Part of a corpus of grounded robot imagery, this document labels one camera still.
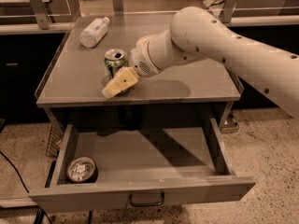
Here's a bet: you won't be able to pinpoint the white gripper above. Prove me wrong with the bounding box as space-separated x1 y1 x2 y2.
102 41 161 98

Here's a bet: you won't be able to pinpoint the green soda can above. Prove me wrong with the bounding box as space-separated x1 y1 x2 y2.
104 49 128 78

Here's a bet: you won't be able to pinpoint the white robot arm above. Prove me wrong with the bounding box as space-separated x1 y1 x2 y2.
102 7 299 119

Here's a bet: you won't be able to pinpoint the grey cabinet with top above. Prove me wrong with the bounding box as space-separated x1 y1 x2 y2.
36 13 240 133

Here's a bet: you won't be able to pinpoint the grey open top drawer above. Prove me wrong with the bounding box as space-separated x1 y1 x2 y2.
29 119 255 212

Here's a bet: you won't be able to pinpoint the round tin in drawer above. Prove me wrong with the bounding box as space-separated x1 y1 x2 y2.
65 156 98 184

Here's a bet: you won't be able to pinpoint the white paper bowl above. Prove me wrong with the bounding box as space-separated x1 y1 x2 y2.
136 35 156 46

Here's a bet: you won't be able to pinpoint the clear plastic water bottle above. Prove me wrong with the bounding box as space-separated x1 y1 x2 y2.
79 17 109 48

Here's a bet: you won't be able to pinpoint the dark counter cabinets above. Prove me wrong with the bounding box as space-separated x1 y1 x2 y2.
0 25 299 122

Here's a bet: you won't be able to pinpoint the wire mesh basket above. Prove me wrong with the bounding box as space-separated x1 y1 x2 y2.
46 126 63 158

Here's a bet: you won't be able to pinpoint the left metal bracket post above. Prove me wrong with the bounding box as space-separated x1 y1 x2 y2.
29 0 50 30

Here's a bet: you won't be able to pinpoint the black drawer handle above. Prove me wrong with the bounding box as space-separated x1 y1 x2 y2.
128 192 165 208

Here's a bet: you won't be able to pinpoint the right metal bracket post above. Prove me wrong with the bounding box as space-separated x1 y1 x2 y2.
220 0 236 23

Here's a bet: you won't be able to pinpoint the black floor cable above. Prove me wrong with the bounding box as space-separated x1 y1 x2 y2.
0 150 54 224

